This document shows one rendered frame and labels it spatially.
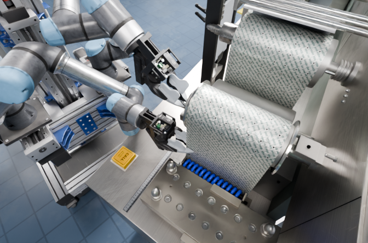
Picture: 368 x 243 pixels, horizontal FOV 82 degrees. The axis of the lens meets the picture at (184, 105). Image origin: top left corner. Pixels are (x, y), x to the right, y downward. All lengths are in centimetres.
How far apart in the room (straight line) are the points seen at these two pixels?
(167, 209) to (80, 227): 125
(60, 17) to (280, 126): 63
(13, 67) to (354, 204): 84
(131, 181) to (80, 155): 102
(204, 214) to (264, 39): 53
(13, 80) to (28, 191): 149
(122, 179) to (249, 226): 48
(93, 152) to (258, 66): 147
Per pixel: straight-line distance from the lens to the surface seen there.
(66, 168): 185
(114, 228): 181
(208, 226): 70
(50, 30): 68
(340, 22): 68
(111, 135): 186
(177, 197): 72
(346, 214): 38
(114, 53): 126
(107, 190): 90
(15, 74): 80
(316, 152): 56
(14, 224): 213
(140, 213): 85
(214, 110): 53
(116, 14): 56
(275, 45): 64
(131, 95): 92
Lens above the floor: 172
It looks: 51 degrees down
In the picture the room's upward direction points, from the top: straight up
